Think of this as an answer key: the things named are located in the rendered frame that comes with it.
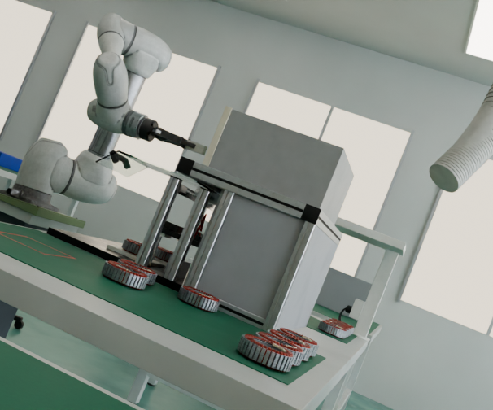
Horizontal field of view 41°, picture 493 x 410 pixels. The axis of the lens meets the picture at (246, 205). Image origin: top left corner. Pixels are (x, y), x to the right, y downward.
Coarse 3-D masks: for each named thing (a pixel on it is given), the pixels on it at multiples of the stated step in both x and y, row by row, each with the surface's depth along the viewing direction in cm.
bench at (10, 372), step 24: (0, 360) 67; (24, 360) 70; (0, 384) 61; (24, 384) 63; (48, 384) 66; (72, 384) 69; (0, 408) 55; (24, 408) 57; (48, 408) 59; (72, 408) 62; (96, 408) 65; (120, 408) 68
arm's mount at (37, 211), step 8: (8, 200) 253; (16, 200) 252; (24, 208) 250; (32, 208) 249; (40, 208) 249; (40, 216) 251; (48, 216) 255; (56, 216) 260; (64, 216) 264; (72, 224) 271; (80, 224) 276
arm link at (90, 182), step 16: (144, 32) 269; (144, 48) 268; (160, 48) 272; (128, 64) 271; (144, 64) 271; (160, 64) 275; (128, 80) 272; (144, 80) 276; (128, 96) 274; (96, 144) 276; (112, 144) 277; (80, 160) 275; (96, 160) 274; (80, 176) 273; (96, 176) 275; (112, 176) 284; (64, 192) 274; (80, 192) 274; (96, 192) 277; (112, 192) 282
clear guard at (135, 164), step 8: (120, 152) 200; (104, 160) 202; (112, 160) 205; (120, 160) 207; (128, 160) 210; (136, 160) 208; (144, 160) 198; (112, 168) 211; (120, 168) 214; (128, 168) 217; (136, 168) 220; (144, 168) 223; (152, 168) 217; (160, 168) 198; (128, 176) 223; (176, 176) 203; (184, 176) 194; (192, 184) 212; (200, 184) 196
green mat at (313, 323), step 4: (308, 320) 279; (312, 320) 288; (316, 320) 297; (308, 324) 259; (312, 324) 266; (316, 324) 275; (312, 328) 248; (316, 328) 255; (320, 332) 244; (324, 332) 251; (332, 336) 247; (348, 336) 278; (352, 336) 288; (356, 336) 297; (340, 340) 244; (344, 340) 251; (348, 340) 259
